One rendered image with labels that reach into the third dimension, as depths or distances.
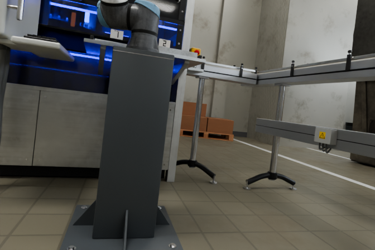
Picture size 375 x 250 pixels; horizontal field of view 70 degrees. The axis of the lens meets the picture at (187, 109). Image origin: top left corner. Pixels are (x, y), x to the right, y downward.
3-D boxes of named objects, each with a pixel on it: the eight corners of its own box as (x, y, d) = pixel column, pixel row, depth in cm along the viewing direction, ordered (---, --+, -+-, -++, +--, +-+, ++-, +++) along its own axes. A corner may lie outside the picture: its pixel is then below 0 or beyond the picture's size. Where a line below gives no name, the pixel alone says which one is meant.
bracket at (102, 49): (97, 74, 181) (100, 55, 180) (102, 75, 181) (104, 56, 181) (97, 69, 148) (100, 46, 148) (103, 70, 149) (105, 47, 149)
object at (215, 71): (182, 72, 209) (185, 52, 209) (177, 74, 224) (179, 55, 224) (257, 84, 232) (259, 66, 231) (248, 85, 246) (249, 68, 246)
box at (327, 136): (313, 141, 164) (315, 126, 164) (320, 142, 166) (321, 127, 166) (329, 144, 153) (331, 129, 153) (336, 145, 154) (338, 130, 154)
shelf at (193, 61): (87, 54, 185) (87, 52, 185) (182, 70, 208) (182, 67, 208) (83, 41, 140) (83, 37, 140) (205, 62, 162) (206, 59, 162)
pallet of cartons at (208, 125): (221, 135, 612) (224, 106, 612) (239, 142, 524) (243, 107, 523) (170, 131, 580) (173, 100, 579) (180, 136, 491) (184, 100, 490)
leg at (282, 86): (263, 178, 215) (274, 83, 214) (272, 178, 218) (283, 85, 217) (270, 181, 206) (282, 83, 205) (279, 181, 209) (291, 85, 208)
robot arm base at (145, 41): (161, 54, 114) (163, 32, 114) (125, 48, 110) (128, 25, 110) (156, 59, 129) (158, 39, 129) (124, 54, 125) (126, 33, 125)
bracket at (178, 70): (168, 83, 197) (170, 66, 197) (172, 84, 198) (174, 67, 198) (182, 81, 165) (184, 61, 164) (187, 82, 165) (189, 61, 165)
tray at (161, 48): (145, 58, 187) (146, 54, 187) (181, 65, 195) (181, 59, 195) (155, 51, 155) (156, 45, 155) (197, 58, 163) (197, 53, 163)
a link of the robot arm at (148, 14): (155, 30, 113) (159, -1, 113) (125, 27, 114) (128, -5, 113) (159, 38, 125) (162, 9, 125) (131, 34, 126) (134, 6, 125)
